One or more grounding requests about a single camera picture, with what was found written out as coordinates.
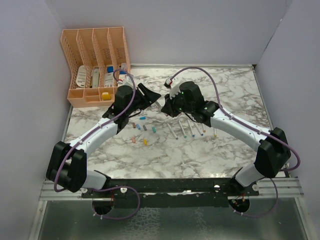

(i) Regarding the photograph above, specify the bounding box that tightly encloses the white stapler package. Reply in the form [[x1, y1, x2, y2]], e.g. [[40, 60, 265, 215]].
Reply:
[[91, 67, 100, 88]]

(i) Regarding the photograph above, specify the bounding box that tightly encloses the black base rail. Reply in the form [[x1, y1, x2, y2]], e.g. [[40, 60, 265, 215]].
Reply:
[[82, 177, 259, 209]]

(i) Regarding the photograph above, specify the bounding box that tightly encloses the yellow cap marker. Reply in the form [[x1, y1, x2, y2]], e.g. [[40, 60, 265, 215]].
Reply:
[[213, 128, 217, 138]]

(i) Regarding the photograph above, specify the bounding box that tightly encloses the blue white box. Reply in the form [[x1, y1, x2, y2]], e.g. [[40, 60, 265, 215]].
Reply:
[[103, 65, 114, 88]]

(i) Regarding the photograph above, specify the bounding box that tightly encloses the yellow tape measure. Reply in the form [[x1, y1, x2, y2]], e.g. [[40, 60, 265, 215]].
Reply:
[[101, 92, 112, 101]]

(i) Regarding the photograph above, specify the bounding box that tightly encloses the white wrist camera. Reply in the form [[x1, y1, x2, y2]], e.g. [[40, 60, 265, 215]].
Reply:
[[122, 75, 134, 87], [164, 78, 183, 99]]

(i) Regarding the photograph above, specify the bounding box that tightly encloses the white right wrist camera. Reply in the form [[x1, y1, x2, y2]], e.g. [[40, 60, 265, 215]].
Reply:
[[164, 78, 183, 99]]

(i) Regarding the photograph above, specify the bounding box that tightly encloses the light blue marker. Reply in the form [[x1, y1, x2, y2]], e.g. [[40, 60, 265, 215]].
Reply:
[[187, 120, 196, 138]]

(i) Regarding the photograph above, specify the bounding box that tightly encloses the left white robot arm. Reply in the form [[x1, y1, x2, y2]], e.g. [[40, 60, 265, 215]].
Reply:
[[46, 83, 161, 198]]

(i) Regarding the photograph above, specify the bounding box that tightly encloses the grey cap marker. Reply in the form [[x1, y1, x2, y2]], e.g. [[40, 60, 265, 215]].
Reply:
[[166, 122, 179, 140]]

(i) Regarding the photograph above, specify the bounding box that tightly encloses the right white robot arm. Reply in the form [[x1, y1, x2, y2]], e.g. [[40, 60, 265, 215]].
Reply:
[[161, 81, 291, 196]]

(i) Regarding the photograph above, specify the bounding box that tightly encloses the aluminium frame rail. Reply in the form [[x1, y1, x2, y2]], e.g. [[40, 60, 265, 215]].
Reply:
[[39, 177, 304, 201]]

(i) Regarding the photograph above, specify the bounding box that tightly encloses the peach plastic file organizer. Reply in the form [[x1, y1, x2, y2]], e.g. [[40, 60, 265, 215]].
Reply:
[[60, 26, 131, 108]]

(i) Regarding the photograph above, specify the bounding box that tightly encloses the teal cap marker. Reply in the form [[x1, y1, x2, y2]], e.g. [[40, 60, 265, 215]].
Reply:
[[178, 120, 187, 139]]

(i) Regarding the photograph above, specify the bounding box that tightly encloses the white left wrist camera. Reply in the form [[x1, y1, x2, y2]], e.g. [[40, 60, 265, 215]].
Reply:
[[122, 75, 134, 87]]

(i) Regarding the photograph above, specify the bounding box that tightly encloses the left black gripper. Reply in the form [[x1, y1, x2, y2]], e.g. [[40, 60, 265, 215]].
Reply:
[[126, 83, 161, 116]]

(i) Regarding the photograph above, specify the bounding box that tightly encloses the white red box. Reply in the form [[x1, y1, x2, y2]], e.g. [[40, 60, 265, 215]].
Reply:
[[119, 62, 130, 75]]

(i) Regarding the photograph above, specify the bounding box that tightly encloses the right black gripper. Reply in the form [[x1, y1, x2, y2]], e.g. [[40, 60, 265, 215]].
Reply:
[[161, 90, 194, 119]]

